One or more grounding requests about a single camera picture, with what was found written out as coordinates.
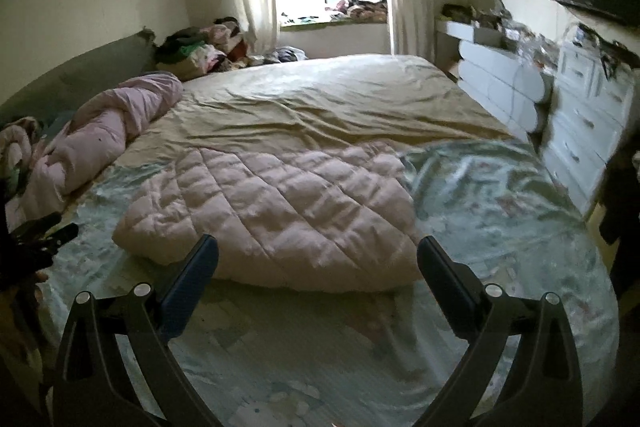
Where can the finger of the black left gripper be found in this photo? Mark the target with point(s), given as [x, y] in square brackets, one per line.
[60, 237]
[34, 229]

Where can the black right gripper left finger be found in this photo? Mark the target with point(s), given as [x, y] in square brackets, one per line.
[91, 383]

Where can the white chest of drawers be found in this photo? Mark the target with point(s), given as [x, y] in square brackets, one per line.
[592, 112]

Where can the tan bed cover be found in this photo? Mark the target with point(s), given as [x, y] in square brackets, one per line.
[401, 100]

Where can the grey upholstered headboard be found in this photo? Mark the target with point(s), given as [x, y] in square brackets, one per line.
[66, 87]

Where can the green floral bed sheet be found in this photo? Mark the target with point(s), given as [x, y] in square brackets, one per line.
[260, 357]

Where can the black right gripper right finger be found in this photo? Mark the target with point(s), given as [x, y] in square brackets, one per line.
[543, 386]

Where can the clutter on cabinet top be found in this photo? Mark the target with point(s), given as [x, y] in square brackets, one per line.
[490, 23]

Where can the pink quilted jacket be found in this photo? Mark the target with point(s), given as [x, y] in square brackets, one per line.
[317, 220]

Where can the pile of clothes by headboard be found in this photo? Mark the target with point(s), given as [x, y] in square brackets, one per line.
[195, 52]

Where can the white rounded side cabinet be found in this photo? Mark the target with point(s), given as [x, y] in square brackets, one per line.
[513, 91]

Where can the rolled pink duvet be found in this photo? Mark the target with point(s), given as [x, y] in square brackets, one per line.
[93, 139]

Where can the clothes on window sill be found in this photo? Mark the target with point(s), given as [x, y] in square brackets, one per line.
[344, 12]

